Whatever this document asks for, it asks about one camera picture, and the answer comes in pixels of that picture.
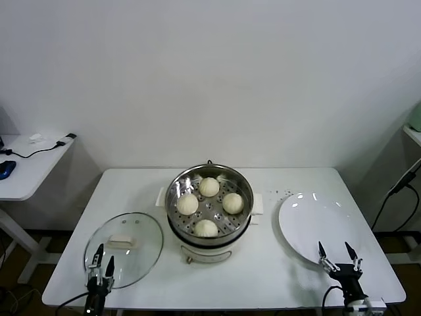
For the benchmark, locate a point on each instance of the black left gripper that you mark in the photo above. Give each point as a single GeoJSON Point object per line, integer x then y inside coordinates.
{"type": "Point", "coordinates": [98, 281]}

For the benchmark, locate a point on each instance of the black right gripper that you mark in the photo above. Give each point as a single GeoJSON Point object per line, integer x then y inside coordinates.
{"type": "Point", "coordinates": [347, 274]}

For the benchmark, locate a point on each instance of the white steamed baozi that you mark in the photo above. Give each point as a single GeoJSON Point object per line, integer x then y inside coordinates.
{"type": "Point", "coordinates": [208, 187]}
{"type": "Point", "coordinates": [187, 204]}
{"type": "Point", "coordinates": [233, 203]}
{"type": "Point", "coordinates": [205, 228]}

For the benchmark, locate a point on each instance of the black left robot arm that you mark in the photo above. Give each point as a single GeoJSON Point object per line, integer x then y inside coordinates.
{"type": "Point", "coordinates": [93, 304]}

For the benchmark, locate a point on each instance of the stainless steel steamer basket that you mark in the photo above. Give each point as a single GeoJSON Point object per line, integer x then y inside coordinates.
{"type": "Point", "coordinates": [184, 184]}

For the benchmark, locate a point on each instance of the white round plate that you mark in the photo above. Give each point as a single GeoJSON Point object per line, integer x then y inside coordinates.
{"type": "Point", "coordinates": [312, 224]}

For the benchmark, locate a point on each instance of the round glass pot lid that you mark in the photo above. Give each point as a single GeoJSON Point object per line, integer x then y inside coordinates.
{"type": "Point", "coordinates": [144, 230]}

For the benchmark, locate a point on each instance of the cream electric cooker base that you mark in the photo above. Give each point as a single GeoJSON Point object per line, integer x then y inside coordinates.
{"type": "Point", "coordinates": [204, 255]}

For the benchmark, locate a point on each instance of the white side desk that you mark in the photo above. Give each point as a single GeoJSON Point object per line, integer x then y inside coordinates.
{"type": "Point", "coordinates": [29, 174]}

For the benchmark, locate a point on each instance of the blue computer mouse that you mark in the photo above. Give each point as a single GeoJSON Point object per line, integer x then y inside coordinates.
{"type": "Point", "coordinates": [6, 169]}

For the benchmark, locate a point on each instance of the crumpled white paper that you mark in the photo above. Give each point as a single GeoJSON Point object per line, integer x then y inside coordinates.
{"type": "Point", "coordinates": [35, 139]}

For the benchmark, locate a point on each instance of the mint green container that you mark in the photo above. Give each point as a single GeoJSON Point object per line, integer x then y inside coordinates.
{"type": "Point", "coordinates": [416, 118]}

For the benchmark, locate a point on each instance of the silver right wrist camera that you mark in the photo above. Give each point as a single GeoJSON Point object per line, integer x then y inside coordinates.
{"type": "Point", "coordinates": [368, 306]}

